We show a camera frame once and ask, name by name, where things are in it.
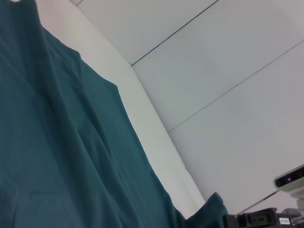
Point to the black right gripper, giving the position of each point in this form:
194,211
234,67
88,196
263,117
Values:
294,224

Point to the teal blue printed t-shirt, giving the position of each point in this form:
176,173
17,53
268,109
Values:
59,130

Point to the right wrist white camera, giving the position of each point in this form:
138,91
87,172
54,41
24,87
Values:
289,179

